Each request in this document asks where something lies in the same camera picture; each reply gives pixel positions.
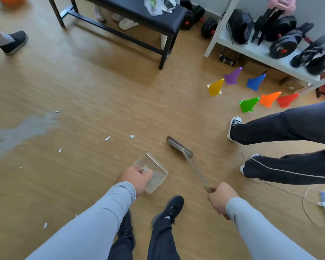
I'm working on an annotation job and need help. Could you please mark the person's leg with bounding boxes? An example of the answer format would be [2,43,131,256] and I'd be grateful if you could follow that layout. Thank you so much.
[147,216,181,260]
[107,227,136,260]

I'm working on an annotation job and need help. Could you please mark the black padded bench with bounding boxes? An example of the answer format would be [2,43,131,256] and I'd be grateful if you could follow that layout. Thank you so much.
[47,0,189,70]

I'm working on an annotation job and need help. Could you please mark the black right shoe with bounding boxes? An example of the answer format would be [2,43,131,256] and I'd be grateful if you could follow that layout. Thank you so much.
[151,195,185,228]

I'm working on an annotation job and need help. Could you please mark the person's right leg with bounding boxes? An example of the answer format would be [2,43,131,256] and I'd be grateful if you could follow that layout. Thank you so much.
[147,216,181,260]

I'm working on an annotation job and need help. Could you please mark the red cone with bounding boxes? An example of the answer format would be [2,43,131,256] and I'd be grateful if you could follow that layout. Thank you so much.
[277,93,300,109]

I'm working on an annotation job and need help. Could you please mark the clear plastic bag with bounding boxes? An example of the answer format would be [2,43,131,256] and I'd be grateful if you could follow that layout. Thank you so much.
[143,0,165,16]

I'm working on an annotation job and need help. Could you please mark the white power strip with cable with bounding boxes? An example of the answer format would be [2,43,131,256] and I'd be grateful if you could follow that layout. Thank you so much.
[241,153,325,230]

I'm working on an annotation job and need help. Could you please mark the small black metal frame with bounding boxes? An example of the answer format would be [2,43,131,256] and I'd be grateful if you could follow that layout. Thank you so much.
[218,52,240,67]

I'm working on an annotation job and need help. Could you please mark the person's left leg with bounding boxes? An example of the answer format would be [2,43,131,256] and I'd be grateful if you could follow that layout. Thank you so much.
[107,227,136,260]

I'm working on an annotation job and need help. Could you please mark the purple cone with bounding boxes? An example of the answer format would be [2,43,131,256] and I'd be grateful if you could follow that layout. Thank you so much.
[224,67,243,85]

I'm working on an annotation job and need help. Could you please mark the person's right hand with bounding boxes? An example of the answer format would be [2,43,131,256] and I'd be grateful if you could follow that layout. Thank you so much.
[207,182,240,220]

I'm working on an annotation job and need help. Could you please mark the black left shoe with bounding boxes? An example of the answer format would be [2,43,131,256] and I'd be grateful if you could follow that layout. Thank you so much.
[117,209,136,241]

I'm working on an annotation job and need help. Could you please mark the black dumbbell red mark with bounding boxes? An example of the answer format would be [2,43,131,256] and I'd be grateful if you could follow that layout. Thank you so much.
[200,18,218,39]
[179,0,205,31]

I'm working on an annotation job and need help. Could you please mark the long-handled broom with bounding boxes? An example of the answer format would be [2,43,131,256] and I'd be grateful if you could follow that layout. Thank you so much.
[166,136,231,220]

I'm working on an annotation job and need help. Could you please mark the black shoe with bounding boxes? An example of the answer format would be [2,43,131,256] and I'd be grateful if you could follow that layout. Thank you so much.
[151,195,185,228]
[117,209,136,241]

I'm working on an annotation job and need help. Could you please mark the person's left forearm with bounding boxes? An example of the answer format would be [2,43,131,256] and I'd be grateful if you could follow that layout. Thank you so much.
[24,182,137,260]

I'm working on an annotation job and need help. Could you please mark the person's left hand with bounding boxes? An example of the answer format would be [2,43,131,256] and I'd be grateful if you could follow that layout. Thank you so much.
[116,165,153,198]

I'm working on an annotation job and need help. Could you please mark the yellow cone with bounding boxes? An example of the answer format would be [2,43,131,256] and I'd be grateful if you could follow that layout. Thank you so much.
[207,78,225,96]

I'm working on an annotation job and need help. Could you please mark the black ab wheel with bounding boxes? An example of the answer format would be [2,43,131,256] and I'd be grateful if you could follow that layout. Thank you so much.
[290,35,325,69]
[305,51,325,76]

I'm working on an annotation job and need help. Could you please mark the green cone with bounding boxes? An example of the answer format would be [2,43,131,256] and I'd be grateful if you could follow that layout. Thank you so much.
[239,97,260,113]

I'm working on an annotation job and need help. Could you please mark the pink dumbbell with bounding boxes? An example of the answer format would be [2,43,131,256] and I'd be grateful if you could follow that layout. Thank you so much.
[267,0,297,16]

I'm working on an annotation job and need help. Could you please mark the blue cone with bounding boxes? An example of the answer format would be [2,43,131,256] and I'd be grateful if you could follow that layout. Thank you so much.
[246,74,267,92]

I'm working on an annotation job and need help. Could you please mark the brown cardboard box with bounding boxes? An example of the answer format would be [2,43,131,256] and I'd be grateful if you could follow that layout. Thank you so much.
[280,75,305,91]

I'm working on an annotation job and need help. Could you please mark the black weight plate dumbbell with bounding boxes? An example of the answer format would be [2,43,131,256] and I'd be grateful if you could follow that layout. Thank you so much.
[269,22,315,59]

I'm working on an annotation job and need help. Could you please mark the orange cone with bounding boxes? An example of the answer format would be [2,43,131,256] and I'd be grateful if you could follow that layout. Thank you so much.
[259,91,282,109]

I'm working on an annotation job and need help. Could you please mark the black push-up stands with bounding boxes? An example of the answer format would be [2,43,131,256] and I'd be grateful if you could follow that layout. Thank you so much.
[251,8,297,46]

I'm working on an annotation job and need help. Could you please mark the white storage shelf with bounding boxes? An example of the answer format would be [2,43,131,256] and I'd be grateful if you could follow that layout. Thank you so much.
[204,0,325,91]

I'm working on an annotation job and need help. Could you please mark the clear plastic dustpan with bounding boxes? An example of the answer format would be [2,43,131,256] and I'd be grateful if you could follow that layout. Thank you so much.
[131,152,169,195]

